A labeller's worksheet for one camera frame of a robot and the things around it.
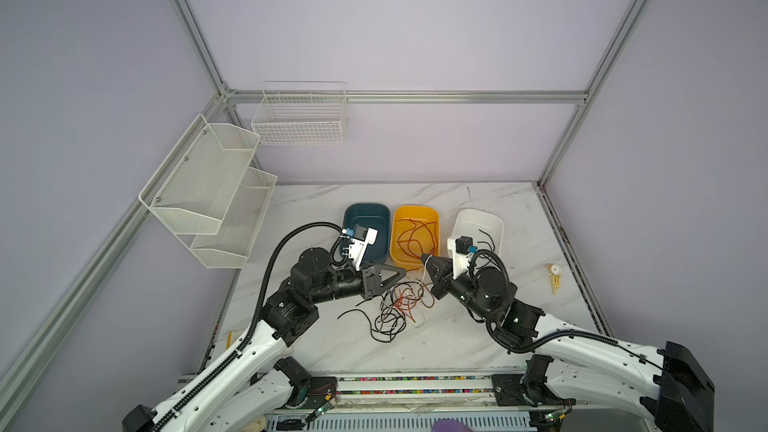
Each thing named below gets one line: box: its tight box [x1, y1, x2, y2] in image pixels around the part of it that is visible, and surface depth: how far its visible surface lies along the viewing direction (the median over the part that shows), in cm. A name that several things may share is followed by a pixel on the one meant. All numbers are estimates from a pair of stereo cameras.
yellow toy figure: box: [548, 264, 563, 295], surface depth 95 cm
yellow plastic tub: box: [389, 205, 441, 271], surface depth 105 cm
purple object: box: [431, 418, 474, 432], surface depth 71 cm
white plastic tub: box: [452, 209, 505, 256], surface depth 107 cm
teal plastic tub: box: [343, 202, 391, 263], surface depth 107 cm
